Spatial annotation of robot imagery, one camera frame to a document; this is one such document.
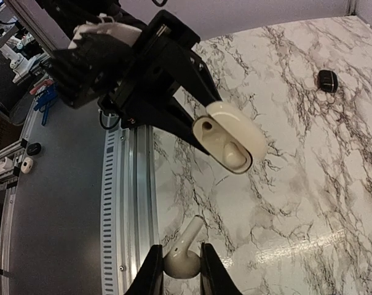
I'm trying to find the white wireless earbud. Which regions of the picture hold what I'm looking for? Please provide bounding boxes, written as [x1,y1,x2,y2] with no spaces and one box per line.
[164,215,204,280]

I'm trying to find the beige earbud charging case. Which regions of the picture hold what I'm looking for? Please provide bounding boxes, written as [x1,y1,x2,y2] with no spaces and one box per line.
[192,101,267,175]

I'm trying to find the blue plastic tool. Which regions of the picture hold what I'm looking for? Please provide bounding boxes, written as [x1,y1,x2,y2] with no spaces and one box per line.
[33,84,58,126]

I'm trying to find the white case on floor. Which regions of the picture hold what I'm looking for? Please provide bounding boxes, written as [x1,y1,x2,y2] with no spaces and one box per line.
[20,157,34,174]

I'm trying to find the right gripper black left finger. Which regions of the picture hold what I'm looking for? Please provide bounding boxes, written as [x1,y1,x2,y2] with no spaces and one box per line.
[125,245,164,295]

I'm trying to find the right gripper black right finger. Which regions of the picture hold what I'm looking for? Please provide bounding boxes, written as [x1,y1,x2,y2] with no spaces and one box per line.
[200,243,242,295]

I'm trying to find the aluminium front frame rail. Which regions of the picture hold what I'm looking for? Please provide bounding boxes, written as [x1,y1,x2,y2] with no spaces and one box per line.
[100,126,159,294]

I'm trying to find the black earbud charging case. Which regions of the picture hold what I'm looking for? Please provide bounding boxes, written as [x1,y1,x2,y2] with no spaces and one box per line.
[317,69,339,93]

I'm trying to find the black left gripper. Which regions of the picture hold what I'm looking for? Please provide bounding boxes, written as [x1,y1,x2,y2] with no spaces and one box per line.
[98,10,222,155]

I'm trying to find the black case on floor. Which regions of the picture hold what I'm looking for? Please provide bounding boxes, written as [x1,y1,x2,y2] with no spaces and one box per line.
[26,143,42,157]

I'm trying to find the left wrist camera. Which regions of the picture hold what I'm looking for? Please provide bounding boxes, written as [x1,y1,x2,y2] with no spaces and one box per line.
[46,16,142,109]

